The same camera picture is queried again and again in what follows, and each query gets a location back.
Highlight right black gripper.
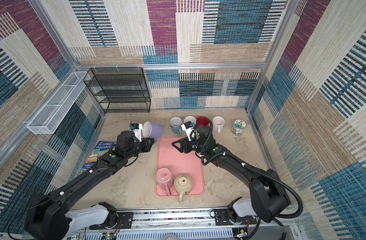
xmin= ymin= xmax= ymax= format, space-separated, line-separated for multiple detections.
xmin=172 ymin=136 xmax=206 ymax=154

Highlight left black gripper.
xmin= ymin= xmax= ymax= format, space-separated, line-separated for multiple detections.
xmin=125 ymin=137 xmax=154 ymax=161

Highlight purple ceramic mug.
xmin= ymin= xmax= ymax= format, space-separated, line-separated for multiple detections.
xmin=142 ymin=122 xmax=164 ymax=139

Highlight blue dotted ceramic mug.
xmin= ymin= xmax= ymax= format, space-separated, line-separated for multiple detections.
xmin=169 ymin=117 xmax=182 ymax=135

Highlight light green ceramic mug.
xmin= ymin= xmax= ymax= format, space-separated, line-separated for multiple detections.
xmin=184 ymin=116 xmax=197 ymax=125

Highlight red ceramic mug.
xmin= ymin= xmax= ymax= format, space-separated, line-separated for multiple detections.
xmin=197 ymin=116 xmax=210 ymax=127

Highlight white ceramic mug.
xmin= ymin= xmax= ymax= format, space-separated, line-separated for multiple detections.
xmin=212 ymin=116 xmax=225 ymax=133

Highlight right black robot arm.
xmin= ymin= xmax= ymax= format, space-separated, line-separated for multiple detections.
xmin=172 ymin=126 xmax=298 ymax=223

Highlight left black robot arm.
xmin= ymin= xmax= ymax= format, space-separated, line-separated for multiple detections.
xmin=24 ymin=131 xmax=155 ymax=240

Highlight pink ghost pattern mug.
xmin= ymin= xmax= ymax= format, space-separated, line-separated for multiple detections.
xmin=156 ymin=168 xmax=173 ymax=197

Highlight pink plastic tray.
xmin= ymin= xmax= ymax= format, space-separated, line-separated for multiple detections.
xmin=157 ymin=138 xmax=204 ymax=196

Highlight blue treehouse paperback book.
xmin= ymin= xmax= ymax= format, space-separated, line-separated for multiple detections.
xmin=82 ymin=141 xmax=115 ymax=171

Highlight green lidded yogurt cup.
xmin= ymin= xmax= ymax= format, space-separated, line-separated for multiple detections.
xmin=231 ymin=120 xmax=246 ymax=136

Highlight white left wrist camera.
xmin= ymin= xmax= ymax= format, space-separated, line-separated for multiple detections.
xmin=130 ymin=123 xmax=143 ymax=142

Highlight black wire mesh shelf rack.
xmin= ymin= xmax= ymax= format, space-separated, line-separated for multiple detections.
xmin=83 ymin=67 xmax=151 ymax=114

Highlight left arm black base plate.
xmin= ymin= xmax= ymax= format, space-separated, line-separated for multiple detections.
xmin=112 ymin=212 xmax=134 ymax=230

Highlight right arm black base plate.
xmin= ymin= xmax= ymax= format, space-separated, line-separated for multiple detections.
xmin=210 ymin=209 xmax=257 ymax=226

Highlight white wire mesh basket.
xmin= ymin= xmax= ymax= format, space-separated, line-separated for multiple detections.
xmin=27 ymin=72 xmax=87 ymax=135

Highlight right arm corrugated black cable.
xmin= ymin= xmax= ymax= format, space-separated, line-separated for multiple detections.
xmin=190 ymin=118 xmax=304 ymax=240

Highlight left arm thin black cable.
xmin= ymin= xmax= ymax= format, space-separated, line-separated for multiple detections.
xmin=7 ymin=197 xmax=54 ymax=240

